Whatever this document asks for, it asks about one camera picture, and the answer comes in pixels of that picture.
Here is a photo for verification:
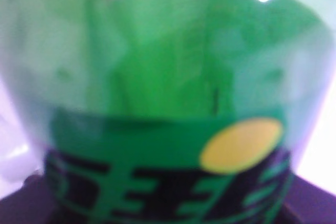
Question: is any green soda bottle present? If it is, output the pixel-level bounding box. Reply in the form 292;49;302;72
1;0;335;223

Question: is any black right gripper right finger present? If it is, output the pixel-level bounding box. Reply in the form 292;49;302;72
280;176;335;223

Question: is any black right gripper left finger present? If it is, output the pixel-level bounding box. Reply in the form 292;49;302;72
1;174;60;224

